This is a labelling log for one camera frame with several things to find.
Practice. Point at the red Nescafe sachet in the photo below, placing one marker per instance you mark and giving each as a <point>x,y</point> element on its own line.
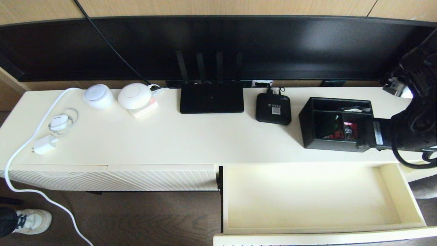
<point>350,131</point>

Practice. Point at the black TV foot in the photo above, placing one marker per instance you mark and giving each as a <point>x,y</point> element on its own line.
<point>331,83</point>

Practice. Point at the cream ribbed cabinet panel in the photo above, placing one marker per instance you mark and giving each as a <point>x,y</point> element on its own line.
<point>160,177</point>

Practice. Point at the black organizer box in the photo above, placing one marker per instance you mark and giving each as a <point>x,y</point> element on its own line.
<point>309,126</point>

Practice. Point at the white wall socket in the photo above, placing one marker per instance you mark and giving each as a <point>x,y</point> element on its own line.
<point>261,83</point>

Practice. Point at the small white oval charger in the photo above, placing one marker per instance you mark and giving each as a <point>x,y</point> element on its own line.
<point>60,122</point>

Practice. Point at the white ribbed cabinet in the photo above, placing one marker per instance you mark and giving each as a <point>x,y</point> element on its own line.
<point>205,143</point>

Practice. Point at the white cube power strip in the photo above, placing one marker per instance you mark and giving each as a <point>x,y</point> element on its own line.
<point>147,109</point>

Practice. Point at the cream drawer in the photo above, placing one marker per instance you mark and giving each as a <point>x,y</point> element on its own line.
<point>307,198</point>

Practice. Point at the dark trouser leg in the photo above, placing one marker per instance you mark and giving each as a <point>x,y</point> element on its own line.
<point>5,222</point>

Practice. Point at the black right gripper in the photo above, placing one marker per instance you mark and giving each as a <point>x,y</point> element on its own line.
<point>385,133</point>

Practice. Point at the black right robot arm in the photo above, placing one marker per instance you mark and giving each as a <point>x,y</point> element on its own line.
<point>416,126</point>

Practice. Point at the white black flat packet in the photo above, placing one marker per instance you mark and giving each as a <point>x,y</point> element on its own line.
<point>355,109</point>

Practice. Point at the white sneaker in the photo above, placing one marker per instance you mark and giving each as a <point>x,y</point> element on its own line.
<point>32,222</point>

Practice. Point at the white plug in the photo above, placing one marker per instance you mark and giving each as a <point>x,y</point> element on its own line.
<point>158,91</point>

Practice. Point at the grey fuzzy slipper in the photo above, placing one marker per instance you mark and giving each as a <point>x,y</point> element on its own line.
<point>425,188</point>

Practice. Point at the green white sachet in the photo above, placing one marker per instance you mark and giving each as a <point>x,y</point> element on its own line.
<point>329,125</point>

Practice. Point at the red sachet white label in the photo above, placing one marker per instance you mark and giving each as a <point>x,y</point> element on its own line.
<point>336,134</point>

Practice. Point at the black router with antennas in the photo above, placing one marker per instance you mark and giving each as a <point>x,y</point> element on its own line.
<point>211,99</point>

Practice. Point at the black set-top box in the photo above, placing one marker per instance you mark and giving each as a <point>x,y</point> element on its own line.
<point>273,118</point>

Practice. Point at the black flat television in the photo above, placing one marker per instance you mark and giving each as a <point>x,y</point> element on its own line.
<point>273,44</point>

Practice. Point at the white charger adapter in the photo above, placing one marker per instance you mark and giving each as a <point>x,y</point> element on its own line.
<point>45,145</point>

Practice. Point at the small white dome speaker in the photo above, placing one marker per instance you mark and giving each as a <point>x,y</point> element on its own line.
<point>99,96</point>

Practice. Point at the large white round hub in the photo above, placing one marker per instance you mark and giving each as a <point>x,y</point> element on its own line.
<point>135,95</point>

